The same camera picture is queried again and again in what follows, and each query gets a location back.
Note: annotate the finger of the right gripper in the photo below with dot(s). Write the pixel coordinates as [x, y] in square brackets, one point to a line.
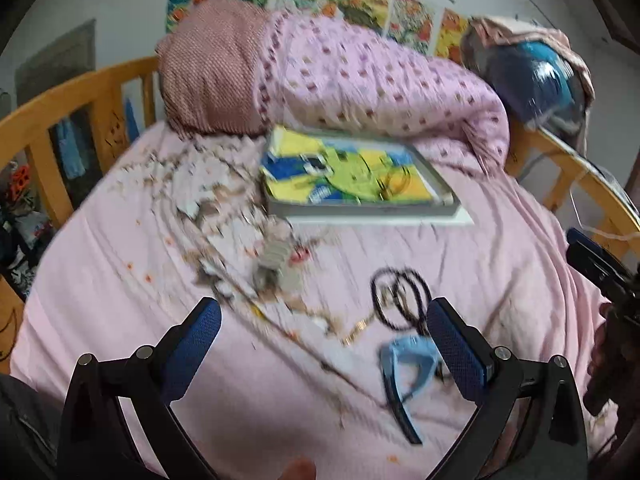
[593, 261]

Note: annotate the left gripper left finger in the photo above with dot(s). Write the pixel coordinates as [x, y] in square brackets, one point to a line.
[184, 347]

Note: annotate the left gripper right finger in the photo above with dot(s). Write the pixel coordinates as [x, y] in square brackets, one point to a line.
[463, 348]

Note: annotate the blue kids smartwatch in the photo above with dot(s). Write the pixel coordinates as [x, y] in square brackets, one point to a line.
[408, 364]

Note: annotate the person's right hand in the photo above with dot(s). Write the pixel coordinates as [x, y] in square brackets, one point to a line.
[607, 362]

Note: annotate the person's left hand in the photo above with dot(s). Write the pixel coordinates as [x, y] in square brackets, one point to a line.
[300, 469]

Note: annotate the pink floral bed sheet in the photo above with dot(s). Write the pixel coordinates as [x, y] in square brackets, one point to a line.
[292, 375]

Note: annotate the silver grey buckle watch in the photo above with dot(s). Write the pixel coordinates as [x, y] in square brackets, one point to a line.
[274, 272]

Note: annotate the grey tray box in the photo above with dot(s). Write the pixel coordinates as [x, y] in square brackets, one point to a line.
[353, 212]

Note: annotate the green monster drawing paper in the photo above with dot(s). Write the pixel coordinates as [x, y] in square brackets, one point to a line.
[327, 169]

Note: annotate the pink dotted rolled quilt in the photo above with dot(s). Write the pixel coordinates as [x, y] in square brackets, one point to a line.
[231, 67]

